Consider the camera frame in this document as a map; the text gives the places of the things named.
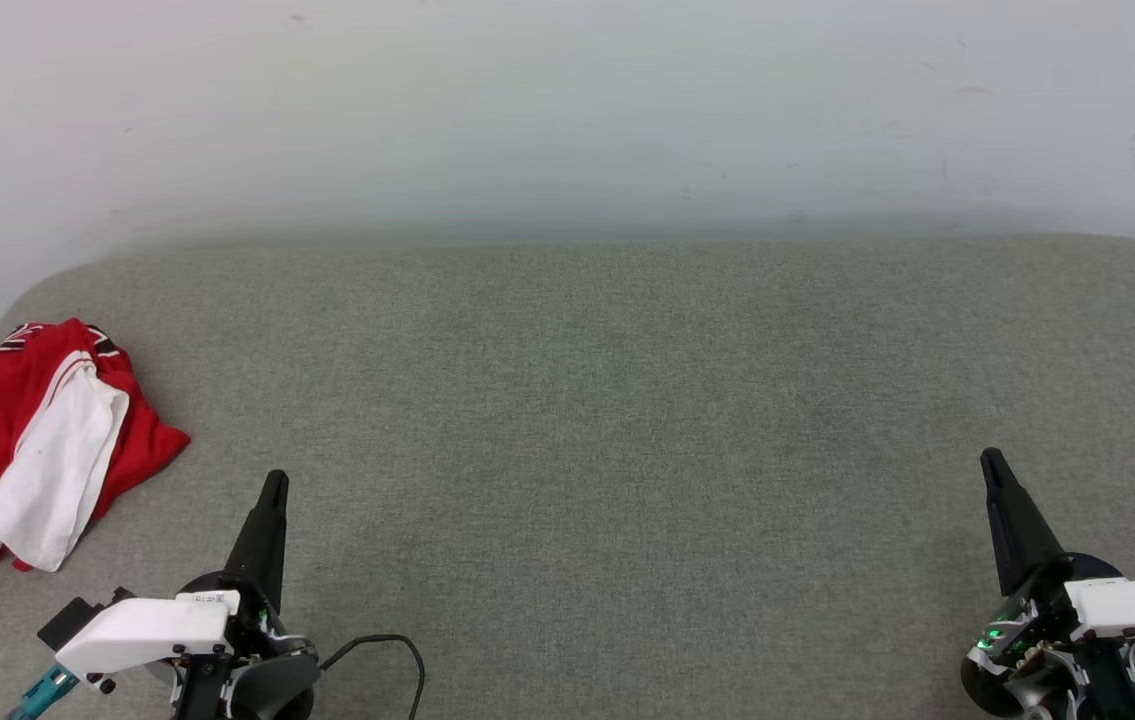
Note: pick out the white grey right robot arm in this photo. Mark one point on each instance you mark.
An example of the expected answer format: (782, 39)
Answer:
(1057, 695)

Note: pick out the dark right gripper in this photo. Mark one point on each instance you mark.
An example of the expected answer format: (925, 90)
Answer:
(1032, 615)

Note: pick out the grey fabric sofa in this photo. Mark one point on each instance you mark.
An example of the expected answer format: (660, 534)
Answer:
(607, 420)

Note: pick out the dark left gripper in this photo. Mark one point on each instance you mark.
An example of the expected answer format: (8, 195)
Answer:
(252, 625)

